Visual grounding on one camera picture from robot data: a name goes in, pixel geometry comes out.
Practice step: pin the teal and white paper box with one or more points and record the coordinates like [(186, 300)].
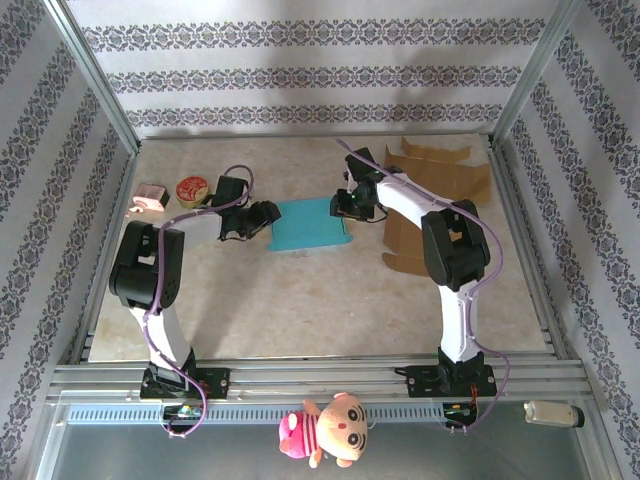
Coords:
[(307, 225)]

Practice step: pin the brown cardboard box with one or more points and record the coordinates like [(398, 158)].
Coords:
[(440, 170)]

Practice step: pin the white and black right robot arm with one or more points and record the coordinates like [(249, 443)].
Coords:
[(457, 325)]

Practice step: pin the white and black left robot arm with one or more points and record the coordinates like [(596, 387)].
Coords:
[(170, 335)]

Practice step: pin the round red lid tin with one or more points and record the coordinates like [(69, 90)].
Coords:
[(192, 191)]

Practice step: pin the pink plastic toy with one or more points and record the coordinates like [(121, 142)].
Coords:
[(149, 197)]

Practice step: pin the small circuit board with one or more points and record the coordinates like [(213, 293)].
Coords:
[(457, 411), (185, 411)]

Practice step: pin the plush doll with pink toy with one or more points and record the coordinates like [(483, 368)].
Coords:
[(340, 425)]

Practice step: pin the grey metal panel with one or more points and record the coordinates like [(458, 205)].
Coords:
[(450, 455)]

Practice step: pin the clear bottle with black cap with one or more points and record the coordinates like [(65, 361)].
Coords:
[(550, 414)]

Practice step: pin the aluminium side rail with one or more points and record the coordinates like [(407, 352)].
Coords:
[(520, 230), (106, 250)]

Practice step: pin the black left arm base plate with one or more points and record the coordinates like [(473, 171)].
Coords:
[(215, 382)]

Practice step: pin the aluminium frame rail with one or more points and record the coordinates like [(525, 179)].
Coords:
[(320, 377)]

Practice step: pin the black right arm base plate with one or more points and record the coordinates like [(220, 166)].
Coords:
[(420, 382)]

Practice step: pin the aluminium frame post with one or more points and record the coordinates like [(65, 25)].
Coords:
[(95, 80), (534, 75)]

